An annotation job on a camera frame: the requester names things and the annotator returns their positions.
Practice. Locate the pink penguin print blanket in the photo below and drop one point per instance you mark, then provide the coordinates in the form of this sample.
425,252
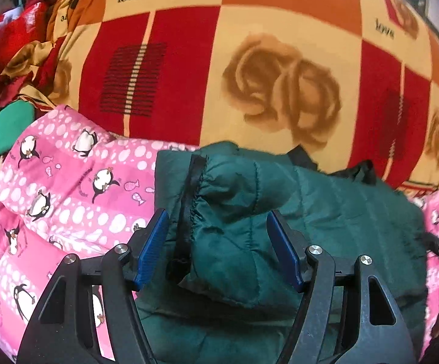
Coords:
71,204

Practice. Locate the bright green cloth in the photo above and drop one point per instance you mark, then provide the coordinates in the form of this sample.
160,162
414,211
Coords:
3,129

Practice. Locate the red cloth pile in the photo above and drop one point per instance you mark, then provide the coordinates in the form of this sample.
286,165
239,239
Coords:
7,34

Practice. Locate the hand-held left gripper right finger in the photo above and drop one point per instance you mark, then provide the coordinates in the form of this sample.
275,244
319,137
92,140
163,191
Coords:
286,250

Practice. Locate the dark green puffer jacket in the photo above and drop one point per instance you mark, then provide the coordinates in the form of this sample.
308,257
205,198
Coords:
242,204

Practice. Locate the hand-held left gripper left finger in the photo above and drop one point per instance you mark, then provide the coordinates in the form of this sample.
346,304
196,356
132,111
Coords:
151,250

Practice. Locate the red orange cream bed sheet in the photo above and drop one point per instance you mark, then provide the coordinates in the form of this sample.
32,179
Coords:
212,64

